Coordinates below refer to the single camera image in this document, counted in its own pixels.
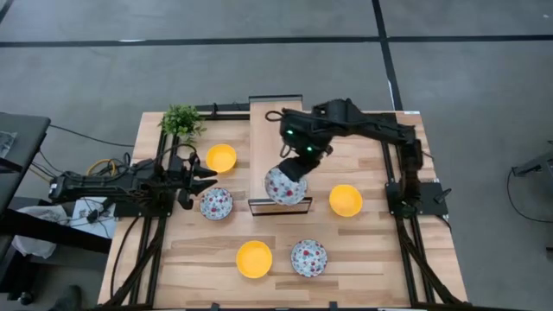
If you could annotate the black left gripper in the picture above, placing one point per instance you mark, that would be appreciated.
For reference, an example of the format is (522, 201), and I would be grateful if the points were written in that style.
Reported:
(183, 173)

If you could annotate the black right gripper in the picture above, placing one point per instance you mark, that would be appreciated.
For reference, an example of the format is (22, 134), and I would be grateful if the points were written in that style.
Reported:
(300, 167)

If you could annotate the floral bowl with red outside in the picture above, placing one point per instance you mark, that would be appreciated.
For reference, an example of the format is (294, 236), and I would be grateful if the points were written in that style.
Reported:
(216, 204)
(309, 258)
(281, 192)

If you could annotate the yellow plastic bowl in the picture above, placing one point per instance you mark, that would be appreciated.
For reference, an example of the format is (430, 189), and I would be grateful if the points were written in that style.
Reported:
(345, 201)
(254, 259)
(221, 158)

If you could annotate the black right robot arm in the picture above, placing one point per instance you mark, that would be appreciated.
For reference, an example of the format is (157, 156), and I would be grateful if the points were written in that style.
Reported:
(367, 123)

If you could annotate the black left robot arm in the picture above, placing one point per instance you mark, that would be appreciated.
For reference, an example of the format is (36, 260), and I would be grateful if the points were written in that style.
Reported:
(95, 183)

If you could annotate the small green plant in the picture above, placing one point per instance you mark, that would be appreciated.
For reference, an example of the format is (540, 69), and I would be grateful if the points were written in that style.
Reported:
(182, 121)

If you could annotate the white printed paper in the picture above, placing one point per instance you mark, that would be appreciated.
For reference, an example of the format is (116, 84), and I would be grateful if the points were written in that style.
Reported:
(93, 220)

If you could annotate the black shoe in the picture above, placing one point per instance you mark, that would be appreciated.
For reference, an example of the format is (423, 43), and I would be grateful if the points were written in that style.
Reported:
(67, 299)

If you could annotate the white plastic bag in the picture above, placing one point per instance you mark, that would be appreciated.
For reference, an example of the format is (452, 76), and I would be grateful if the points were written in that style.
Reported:
(32, 246)

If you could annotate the black desk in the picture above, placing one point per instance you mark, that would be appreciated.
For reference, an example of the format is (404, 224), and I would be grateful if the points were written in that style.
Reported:
(19, 142)

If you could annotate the grey stand leg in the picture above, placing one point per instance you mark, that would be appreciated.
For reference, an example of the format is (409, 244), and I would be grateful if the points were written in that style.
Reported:
(535, 165)

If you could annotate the wooden shelf with black frame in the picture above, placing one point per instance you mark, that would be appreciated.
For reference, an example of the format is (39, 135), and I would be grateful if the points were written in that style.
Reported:
(263, 129)

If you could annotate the black frame crossbar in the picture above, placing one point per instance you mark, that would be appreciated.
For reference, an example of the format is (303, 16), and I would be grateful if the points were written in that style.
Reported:
(224, 108)

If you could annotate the black aluminium frame rails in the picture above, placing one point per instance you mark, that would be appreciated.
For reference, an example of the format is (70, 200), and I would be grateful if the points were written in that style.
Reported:
(152, 250)
(417, 250)

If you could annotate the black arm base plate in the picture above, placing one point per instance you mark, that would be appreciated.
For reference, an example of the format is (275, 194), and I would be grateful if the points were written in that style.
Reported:
(432, 198)

